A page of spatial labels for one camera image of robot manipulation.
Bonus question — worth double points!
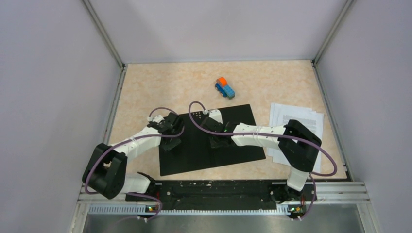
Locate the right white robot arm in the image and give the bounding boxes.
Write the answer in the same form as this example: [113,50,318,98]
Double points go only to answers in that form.
[199,110,322,200]

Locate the blue orange toy car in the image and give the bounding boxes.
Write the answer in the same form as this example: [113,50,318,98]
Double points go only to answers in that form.
[215,77,235,99]

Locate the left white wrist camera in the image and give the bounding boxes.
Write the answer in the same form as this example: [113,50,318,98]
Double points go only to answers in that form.
[147,115,164,124]

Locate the aluminium frame profile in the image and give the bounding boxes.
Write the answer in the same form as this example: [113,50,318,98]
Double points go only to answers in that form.
[315,182,370,204]

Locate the teal and black folder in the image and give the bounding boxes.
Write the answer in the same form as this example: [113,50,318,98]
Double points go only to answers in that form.
[159,113,266,176]

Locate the white slotted cable duct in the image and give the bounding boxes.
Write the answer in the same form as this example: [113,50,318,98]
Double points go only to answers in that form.
[88,204,291,216]

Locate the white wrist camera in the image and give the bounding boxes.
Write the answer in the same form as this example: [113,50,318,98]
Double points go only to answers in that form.
[147,115,164,124]
[202,109,223,124]

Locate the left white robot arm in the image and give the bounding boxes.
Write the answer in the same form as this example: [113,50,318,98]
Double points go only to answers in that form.
[82,112,184,201]

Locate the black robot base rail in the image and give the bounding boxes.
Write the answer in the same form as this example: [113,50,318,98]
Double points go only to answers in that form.
[125,179,318,212]

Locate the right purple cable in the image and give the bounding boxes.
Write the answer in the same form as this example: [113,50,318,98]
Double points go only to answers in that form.
[188,101,338,221]

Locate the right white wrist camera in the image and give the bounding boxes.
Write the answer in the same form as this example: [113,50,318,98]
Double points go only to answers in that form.
[202,109,223,124]

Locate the white printed paper sheets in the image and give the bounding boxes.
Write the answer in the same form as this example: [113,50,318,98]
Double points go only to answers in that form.
[267,103,324,173]

